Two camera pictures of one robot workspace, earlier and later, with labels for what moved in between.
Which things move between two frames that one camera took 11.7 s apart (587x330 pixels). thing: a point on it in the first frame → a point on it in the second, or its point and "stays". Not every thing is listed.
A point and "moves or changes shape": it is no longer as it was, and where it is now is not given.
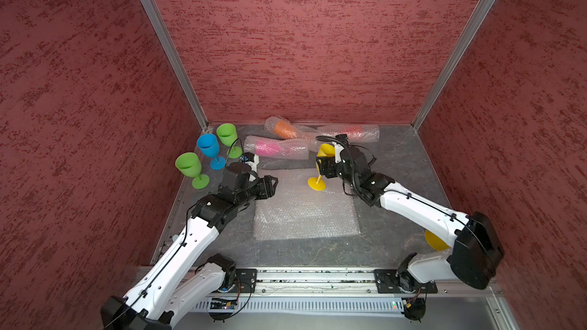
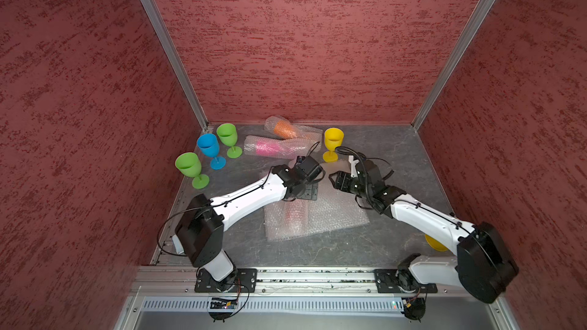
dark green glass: (228, 135) stays
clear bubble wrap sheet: (295, 211) moves or changes shape
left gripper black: (266, 189) → (309, 192)
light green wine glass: (189, 165) stays
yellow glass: (324, 150) moves or changes shape
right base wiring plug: (414, 308) stays
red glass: (355, 133) → (296, 218)
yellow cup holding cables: (434, 241) stays
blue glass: (209, 147) stays
